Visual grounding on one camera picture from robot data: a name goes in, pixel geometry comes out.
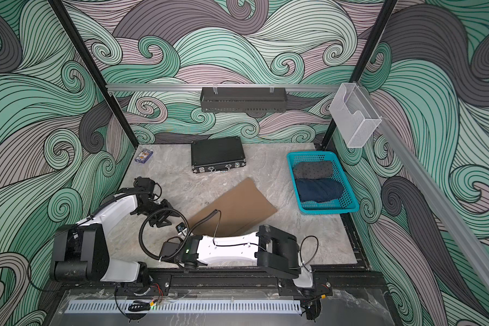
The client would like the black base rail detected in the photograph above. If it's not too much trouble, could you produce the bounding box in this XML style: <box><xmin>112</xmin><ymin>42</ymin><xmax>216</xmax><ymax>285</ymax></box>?
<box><xmin>58</xmin><ymin>268</ymin><xmax>388</xmax><ymax>297</ymax></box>

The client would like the purple card box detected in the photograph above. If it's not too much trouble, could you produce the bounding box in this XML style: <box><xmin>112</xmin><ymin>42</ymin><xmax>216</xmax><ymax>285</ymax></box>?
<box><xmin>134</xmin><ymin>149</ymin><xmax>153</xmax><ymax>164</ymax></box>

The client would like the dark blue denim skirt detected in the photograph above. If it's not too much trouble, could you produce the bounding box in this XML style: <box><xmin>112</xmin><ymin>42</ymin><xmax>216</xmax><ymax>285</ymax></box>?
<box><xmin>296</xmin><ymin>179</ymin><xmax>344</xmax><ymax>203</ymax></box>

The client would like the black corner post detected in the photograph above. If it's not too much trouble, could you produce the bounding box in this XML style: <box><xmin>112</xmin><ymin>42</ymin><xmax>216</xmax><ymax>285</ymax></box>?
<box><xmin>48</xmin><ymin>0</ymin><xmax>139</xmax><ymax>148</ymax></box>
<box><xmin>315</xmin><ymin>0</ymin><xmax>398</xmax><ymax>152</ymax></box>

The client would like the aluminium back rail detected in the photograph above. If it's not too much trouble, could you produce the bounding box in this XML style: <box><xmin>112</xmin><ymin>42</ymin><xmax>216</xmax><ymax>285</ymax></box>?
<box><xmin>106</xmin><ymin>83</ymin><xmax>340</xmax><ymax>93</ymax></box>

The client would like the grey perforated wall shelf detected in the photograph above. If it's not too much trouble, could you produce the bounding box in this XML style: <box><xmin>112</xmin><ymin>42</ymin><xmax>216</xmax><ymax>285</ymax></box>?
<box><xmin>200</xmin><ymin>88</ymin><xmax>287</xmax><ymax>114</ymax></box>

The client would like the aluminium side rail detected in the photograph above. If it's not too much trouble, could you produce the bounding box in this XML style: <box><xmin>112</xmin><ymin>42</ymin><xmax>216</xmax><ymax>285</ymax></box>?
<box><xmin>356</xmin><ymin>83</ymin><xmax>489</xmax><ymax>315</ymax></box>

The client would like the black hard case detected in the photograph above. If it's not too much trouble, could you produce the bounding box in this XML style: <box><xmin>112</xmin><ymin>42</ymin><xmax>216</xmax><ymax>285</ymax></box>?
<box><xmin>190</xmin><ymin>137</ymin><xmax>247</xmax><ymax>174</ymax></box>

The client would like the teal plastic basket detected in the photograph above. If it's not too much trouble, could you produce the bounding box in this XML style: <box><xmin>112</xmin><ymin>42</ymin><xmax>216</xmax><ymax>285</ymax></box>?
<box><xmin>287</xmin><ymin>151</ymin><xmax>359</xmax><ymax>215</ymax></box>

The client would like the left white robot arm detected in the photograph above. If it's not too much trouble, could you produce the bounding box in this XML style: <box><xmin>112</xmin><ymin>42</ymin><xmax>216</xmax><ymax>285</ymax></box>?
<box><xmin>49</xmin><ymin>177</ymin><xmax>172</xmax><ymax>287</ymax></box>

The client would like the tan brown skirt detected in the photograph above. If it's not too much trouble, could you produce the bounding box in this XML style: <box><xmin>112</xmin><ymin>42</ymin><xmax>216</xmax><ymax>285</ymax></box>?
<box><xmin>189</xmin><ymin>178</ymin><xmax>277</xmax><ymax>237</ymax></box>

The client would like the black left corner post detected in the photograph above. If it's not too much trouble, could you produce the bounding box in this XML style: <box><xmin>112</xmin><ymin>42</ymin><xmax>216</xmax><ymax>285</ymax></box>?
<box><xmin>48</xmin><ymin>0</ymin><xmax>139</xmax><ymax>148</ymax></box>

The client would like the white slotted cable duct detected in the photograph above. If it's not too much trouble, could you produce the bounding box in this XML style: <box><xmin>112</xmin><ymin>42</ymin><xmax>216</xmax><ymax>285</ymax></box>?
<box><xmin>65</xmin><ymin>300</ymin><xmax>302</xmax><ymax>315</ymax></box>

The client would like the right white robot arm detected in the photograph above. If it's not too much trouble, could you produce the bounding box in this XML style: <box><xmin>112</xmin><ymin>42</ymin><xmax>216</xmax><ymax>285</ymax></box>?
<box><xmin>158</xmin><ymin>225</ymin><xmax>314</xmax><ymax>289</ymax></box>

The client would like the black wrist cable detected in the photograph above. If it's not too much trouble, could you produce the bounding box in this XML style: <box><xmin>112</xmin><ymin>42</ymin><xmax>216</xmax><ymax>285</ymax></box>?
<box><xmin>138</xmin><ymin>207</ymin><xmax>223</xmax><ymax>262</ymax></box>

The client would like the grey polka dot skirt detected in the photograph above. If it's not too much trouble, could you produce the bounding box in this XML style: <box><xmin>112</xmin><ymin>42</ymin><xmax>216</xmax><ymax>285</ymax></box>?
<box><xmin>293</xmin><ymin>161</ymin><xmax>334</xmax><ymax>179</ymax></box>

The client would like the clear mesh wall holder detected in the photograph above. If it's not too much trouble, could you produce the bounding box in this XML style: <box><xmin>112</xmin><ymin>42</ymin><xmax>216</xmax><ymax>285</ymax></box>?
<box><xmin>330</xmin><ymin>83</ymin><xmax>382</xmax><ymax>149</ymax></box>

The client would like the black right corner post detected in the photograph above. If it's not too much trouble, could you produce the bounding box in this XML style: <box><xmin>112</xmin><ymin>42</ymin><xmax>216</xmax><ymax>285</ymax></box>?
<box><xmin>315</xmin><ymin>0</ymin><xmax>398</xmax><ymax>152</ymax></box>

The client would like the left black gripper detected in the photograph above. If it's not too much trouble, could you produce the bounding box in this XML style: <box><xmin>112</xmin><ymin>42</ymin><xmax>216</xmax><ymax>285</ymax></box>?
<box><xmin>138</xmin><ymin>199</ymin><xmax>179</xmax><ymax>227</ymax></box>

